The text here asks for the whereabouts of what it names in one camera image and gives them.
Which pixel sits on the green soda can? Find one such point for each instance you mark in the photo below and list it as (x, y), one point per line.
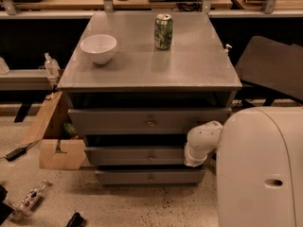
(163, 31)

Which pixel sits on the grey drawer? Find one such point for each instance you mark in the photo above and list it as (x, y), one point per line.
(154, 176)
(139, 156)
(143, 121)

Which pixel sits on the white ceramic bowl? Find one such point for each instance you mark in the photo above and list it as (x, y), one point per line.
(99, 48)

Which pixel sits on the black object floor bottom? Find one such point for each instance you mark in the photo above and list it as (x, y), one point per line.
(76, 221)

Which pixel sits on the grey bottom drawer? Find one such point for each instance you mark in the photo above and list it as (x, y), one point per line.
(154, 176)

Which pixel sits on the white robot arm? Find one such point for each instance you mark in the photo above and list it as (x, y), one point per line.
(259, 165)

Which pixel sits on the black power adapter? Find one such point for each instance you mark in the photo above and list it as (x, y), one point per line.
(15, 154)

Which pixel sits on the clear plastic bottle on floor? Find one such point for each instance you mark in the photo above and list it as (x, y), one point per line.
(29, 201)

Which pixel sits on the grey drawer cabinet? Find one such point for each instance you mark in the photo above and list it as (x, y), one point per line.
(194, 73)

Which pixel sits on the green item in box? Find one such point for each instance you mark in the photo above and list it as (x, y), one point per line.
(70, 129)

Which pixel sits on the grey top drawer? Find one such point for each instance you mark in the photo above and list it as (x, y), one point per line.
(143, 121)

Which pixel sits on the cardboard box left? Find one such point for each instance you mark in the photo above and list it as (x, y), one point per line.
(47, 129)

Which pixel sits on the small white pump bottle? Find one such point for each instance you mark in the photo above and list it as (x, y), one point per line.
(228, 49)

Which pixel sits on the clear bottle on shelf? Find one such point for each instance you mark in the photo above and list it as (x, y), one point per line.
(51, 66)

